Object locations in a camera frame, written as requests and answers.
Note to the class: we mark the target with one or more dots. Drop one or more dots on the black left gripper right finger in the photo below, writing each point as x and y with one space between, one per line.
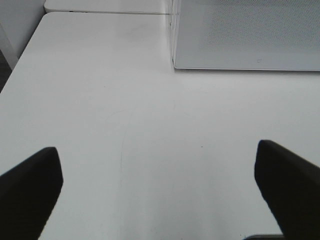
290 185

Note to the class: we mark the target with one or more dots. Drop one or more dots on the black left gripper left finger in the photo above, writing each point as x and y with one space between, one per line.
28 194

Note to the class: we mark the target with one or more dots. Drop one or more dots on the white microwave door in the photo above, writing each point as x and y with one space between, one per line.
248 35

